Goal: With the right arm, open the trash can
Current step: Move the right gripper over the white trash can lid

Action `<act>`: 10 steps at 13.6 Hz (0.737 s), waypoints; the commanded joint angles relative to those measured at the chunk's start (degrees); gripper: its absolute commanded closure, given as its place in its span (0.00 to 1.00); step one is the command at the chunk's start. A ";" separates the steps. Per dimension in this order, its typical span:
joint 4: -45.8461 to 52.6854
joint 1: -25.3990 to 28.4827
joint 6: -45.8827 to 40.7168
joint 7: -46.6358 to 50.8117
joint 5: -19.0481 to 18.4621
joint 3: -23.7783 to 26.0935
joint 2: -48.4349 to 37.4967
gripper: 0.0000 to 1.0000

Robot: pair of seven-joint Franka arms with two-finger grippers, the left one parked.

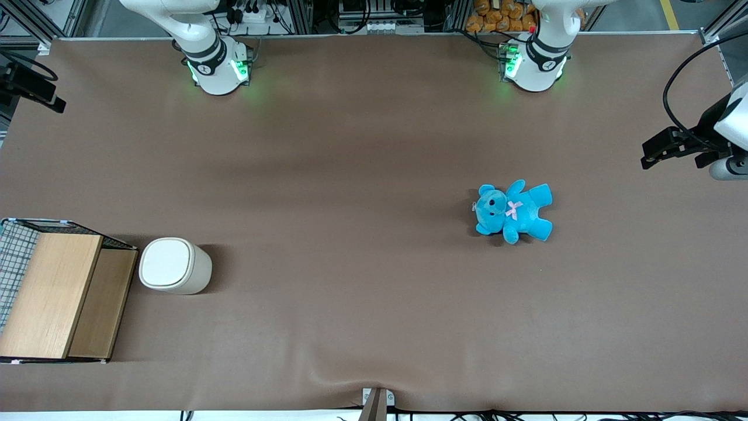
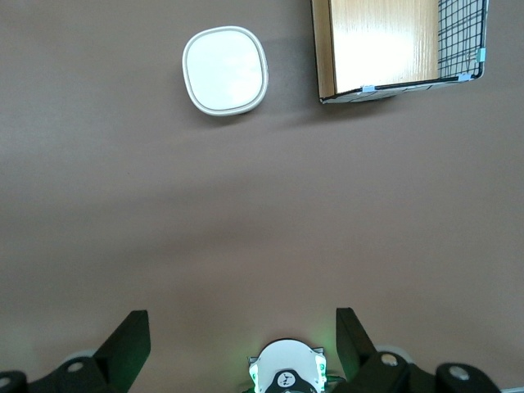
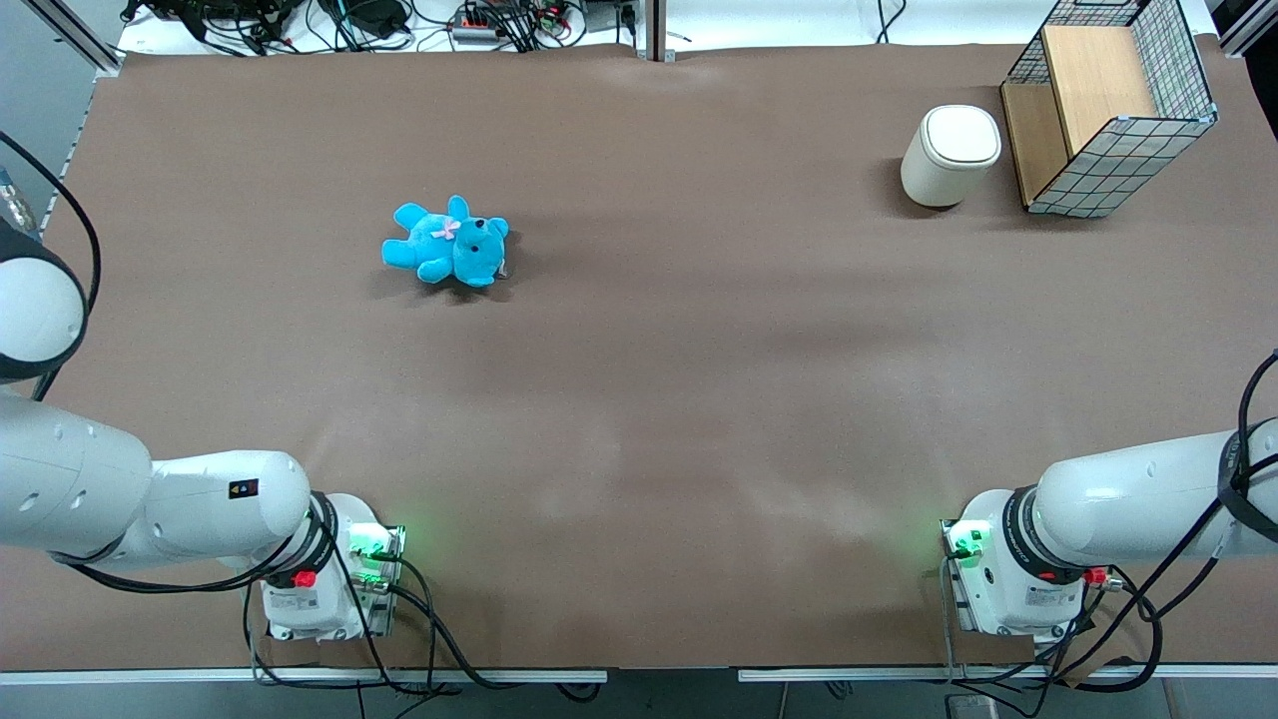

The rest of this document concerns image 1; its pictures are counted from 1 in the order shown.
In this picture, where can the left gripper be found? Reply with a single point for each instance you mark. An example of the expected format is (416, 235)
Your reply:
(706, 133)

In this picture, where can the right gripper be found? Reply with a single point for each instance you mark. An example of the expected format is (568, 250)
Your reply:
(18, 82)

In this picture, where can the cream swing trash can lid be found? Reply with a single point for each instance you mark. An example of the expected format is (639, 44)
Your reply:
(166, 263)

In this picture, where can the cream round trash can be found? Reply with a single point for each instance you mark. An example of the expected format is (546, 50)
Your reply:
(198, 272)

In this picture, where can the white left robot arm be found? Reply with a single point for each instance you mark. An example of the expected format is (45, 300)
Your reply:
(537, 64)

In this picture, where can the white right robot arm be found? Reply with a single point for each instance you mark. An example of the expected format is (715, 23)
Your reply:
(213, 64)

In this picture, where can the blue teddy bear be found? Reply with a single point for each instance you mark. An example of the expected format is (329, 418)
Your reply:
(523, 210)

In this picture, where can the light wooden shelf board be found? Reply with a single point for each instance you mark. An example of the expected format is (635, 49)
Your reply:
(49, 292)

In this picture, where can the dark wooden shelf board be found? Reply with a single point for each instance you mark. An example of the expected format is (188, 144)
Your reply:
(102, 304)

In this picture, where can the orange plush toys pile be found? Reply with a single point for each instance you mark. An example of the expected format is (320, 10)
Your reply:
(497, 17)

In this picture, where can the white power strip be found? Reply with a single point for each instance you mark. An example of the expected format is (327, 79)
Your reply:
(257, 14)

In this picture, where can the brown table cloth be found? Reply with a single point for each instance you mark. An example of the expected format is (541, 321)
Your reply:
(350, 234)

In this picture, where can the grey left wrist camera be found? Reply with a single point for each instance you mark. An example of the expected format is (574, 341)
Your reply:
(730, 169)

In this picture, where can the aluminium frame profile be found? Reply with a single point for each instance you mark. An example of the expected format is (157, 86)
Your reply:
(721, 23)
(35, 17)

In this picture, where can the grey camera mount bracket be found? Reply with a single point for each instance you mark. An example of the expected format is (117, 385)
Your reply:
(377, 403)

